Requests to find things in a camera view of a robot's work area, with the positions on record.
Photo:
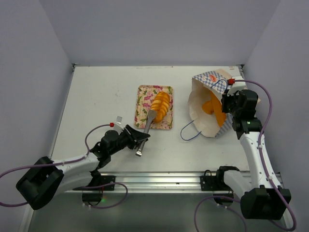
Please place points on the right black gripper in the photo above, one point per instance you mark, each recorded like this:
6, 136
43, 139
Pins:
228, 104

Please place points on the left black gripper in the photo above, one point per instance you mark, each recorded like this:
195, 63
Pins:
138, 136

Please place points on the metal serving tongs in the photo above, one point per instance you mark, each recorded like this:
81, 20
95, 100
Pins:
150, 117

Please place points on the blue checkered paper bag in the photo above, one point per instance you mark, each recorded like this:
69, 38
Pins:
206, 125

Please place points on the twisted fake bread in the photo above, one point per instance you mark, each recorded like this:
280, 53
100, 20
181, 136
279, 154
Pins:
161, 105

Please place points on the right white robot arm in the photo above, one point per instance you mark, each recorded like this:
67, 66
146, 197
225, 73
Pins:
263, 196

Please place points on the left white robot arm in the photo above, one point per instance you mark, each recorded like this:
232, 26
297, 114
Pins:
48, 178

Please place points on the long fake baguette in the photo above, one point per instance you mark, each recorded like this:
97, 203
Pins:
217, 106

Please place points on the floral rectangular tray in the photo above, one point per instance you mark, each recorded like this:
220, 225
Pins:
145, 97

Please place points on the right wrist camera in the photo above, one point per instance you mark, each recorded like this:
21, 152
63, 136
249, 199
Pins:
236, 84

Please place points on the aluminium mounting rail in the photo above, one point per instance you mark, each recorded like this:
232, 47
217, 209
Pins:
160, 182

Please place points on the left black base bracket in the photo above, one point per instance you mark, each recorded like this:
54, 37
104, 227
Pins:
103, 180

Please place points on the black base bracket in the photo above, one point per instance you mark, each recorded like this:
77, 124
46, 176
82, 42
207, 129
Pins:
103, 180
213, 181

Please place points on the right black base bracket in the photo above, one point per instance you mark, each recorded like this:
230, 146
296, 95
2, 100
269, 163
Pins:
213, 181

